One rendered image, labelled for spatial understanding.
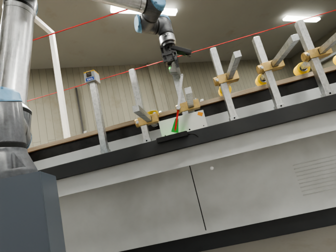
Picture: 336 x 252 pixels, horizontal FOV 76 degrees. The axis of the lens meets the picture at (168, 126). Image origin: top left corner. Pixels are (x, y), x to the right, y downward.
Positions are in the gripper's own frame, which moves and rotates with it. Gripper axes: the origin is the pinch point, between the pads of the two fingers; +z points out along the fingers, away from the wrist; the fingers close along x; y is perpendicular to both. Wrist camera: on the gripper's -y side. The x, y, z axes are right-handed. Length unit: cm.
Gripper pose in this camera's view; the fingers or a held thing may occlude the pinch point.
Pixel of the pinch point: (180, 75)
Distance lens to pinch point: 122.2
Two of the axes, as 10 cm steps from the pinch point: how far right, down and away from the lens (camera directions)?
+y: -9.6, 2.5, 1.0
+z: 2.3, 9.6, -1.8
